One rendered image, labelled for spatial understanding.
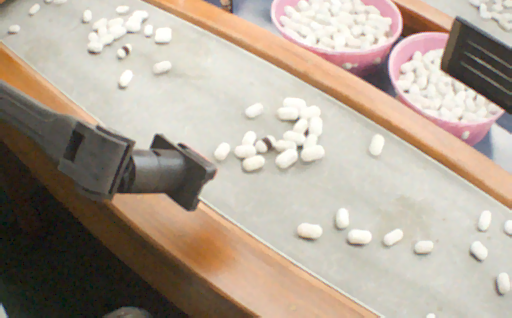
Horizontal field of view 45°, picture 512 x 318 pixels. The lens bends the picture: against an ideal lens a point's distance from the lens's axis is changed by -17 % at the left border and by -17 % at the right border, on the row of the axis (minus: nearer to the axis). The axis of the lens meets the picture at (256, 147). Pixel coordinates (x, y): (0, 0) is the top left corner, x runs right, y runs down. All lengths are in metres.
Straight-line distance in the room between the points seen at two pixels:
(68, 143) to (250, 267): 0.32
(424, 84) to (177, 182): 0.55
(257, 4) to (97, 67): 0.42
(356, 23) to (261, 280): 0.66
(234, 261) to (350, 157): 0.28
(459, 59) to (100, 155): 0.44
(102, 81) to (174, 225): 0.40
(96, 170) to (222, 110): 0.46
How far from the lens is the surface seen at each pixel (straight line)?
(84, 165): 0.83
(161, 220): 1.06
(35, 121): 0.89
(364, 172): 1.14
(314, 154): 1.14
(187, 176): 0.95
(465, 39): 0.85
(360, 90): 1.24
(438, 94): 1.31
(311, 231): 1.04
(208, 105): 1.25
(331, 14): 1.48
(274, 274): 0.99
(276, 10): 1.43
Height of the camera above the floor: 1.59
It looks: 46 degrees down
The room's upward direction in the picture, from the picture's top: 3 degrees counter-clockwise
